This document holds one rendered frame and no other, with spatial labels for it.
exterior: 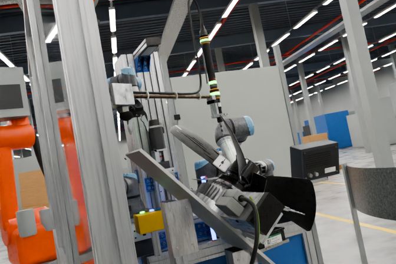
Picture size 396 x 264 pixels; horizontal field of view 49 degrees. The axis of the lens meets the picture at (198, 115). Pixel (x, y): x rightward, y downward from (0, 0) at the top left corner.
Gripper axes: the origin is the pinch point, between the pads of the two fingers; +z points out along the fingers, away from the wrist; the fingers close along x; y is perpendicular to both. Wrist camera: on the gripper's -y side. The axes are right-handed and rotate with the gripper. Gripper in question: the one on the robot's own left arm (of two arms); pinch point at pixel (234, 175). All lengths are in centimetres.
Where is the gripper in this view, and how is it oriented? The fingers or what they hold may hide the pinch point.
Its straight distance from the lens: 206.3
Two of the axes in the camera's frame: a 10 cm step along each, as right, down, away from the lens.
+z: -5.3, 0.3, -8.5
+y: 8.4, -0.9, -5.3
